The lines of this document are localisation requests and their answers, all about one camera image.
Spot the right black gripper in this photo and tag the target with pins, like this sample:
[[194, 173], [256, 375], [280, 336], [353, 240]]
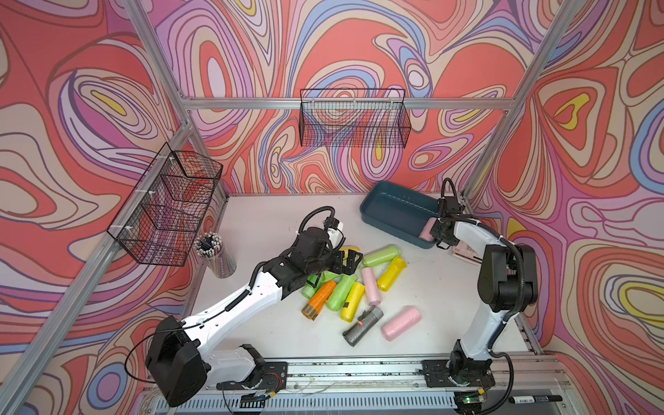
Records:
[[435, 233]]

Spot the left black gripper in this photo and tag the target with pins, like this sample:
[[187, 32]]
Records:
[[351, 264]]

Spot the teal plastic storage box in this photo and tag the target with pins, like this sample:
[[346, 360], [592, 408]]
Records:
[[399, 211]]

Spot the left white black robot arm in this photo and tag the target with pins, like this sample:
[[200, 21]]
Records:
[[181, 358]]

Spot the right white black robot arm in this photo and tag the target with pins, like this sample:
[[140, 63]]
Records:
[[507, 283]]

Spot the green roll centre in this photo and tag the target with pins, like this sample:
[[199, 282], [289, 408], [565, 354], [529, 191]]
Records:
[[329, 276]]

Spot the green roll beside yellow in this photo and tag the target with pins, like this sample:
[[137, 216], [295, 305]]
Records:
[[339, 295]]

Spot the thin pink trash bag roll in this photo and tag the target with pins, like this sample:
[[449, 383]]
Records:
[[371, 288]]

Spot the light green roll upper right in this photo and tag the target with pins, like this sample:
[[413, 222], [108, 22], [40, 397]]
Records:
[[381, 256]]

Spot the green roll left lower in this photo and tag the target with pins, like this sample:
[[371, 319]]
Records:
[[313, 285]]

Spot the grey trash bag roll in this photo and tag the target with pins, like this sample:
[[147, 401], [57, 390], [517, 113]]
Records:
[[363, 325]]

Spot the orange trash bag roll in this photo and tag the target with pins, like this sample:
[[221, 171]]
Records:
[[313, 308]]

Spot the pink calculator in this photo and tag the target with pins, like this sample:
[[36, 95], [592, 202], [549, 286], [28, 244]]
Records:
[[465, 252]]

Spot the clear cup of pencils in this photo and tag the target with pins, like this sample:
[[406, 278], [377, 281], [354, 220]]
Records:
[[211, 248]]

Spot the black marker pen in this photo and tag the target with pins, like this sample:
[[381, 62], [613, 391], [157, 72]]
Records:
[[535, 399]]

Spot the back black wire basket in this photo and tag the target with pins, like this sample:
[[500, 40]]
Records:
[[354, 117]]

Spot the black wire basket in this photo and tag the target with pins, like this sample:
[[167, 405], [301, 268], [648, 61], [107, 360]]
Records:
[[354, 117], [157, 226]]

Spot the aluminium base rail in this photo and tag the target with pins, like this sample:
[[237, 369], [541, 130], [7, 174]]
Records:
[[390, 385]]

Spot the left black wire basket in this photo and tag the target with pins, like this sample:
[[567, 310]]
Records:
[[157, 226]]

